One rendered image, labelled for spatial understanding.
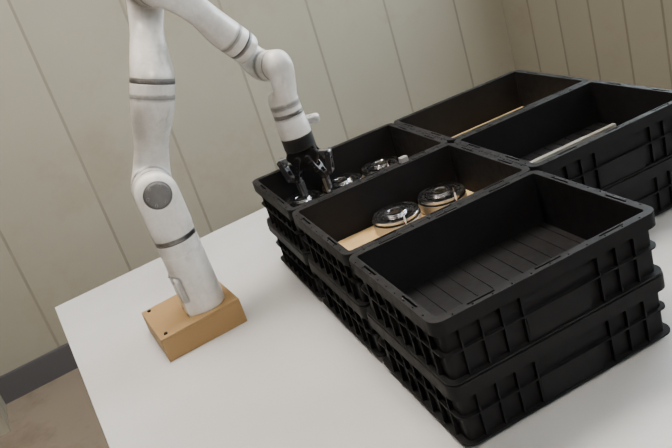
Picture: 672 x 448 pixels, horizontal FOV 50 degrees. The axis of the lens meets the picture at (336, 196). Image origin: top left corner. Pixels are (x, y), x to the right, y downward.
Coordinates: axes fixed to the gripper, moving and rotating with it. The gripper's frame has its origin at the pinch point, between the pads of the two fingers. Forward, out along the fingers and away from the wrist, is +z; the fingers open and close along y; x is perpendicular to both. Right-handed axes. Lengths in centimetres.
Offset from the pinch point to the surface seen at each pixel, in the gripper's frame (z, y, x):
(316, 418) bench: 17, 12, -61
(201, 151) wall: 21, -101, 125
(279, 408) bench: 17, 4, -58
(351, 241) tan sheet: 5.0, 12.8, -21.5
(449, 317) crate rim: -5, 42, -69
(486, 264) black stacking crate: 6, 42, -38
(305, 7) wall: -20, -49, 175
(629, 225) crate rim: -4, 67, -50
